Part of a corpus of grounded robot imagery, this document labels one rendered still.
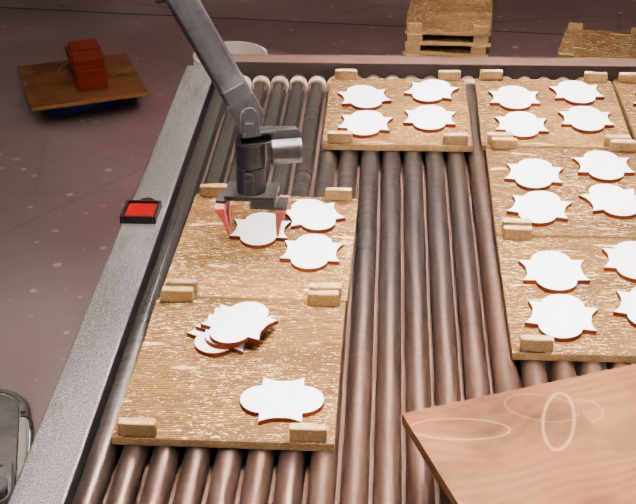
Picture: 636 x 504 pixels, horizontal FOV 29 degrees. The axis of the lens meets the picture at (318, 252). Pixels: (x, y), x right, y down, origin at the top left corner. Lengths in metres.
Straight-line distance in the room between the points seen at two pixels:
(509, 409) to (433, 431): 0.13
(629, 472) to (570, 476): 0.08
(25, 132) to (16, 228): 0.86
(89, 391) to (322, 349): 0.40
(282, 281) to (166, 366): 0.33
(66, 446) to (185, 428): 0.19
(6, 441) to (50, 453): 1.15
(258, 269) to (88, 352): 0.38
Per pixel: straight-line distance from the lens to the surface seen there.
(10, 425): 3.16
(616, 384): 1.89
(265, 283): 2.28
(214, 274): 2.32
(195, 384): 2.03
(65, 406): 2.05
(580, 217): 2.55
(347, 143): 2.82
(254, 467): 1.88
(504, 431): 1.77
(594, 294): 2.29
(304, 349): 2.10
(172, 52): 6.07
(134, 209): 2.59
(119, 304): 2.29
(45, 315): 4.01
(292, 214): 2.50
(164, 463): 1.90
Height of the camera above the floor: 2.13
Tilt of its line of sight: 30 degrees down
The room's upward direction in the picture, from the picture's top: 1 degrees counter-clockwise
